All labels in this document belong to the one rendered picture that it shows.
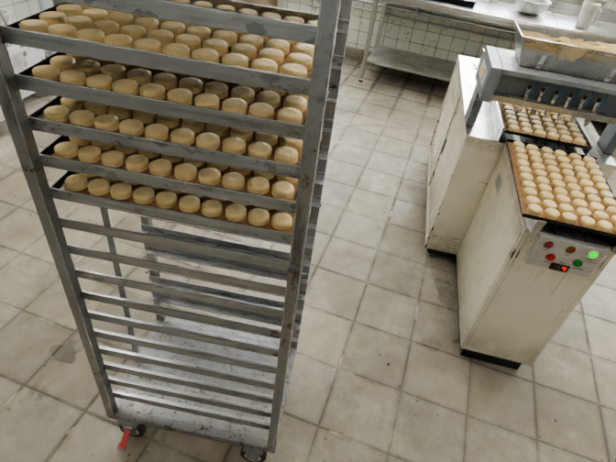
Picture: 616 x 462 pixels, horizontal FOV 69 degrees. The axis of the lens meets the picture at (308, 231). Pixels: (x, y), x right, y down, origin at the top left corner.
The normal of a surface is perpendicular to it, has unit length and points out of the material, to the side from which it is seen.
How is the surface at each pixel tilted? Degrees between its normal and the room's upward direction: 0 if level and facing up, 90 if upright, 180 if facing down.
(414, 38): 90
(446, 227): 90
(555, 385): 0
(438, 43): 90
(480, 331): 90
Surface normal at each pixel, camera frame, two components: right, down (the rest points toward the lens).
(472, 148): -0.22, 0.61
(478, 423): 0.11, -0.76
